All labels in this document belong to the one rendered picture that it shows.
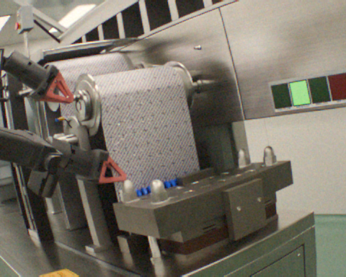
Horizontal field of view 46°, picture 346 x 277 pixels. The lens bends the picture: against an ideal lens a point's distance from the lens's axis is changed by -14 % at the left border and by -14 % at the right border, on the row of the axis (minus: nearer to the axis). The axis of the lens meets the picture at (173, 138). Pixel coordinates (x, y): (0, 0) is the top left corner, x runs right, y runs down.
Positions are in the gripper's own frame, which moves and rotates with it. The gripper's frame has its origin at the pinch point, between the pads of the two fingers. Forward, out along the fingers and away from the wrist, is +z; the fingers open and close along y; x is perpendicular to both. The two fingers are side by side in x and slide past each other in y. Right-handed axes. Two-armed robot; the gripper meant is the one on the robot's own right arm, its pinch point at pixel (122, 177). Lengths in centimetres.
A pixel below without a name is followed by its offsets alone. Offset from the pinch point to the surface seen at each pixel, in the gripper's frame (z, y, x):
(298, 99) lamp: 21.3, 29.1, 22.9
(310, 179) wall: 264, -152, 68
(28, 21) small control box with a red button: -25, -58, 50
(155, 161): 7.3, 0.3, 5.8
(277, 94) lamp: 20.5, 22.8, 24.5
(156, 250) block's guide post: 4.8, 12.7, -14.7
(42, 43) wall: 93, -556, 238
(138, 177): 3.9, 0.3, 1.1
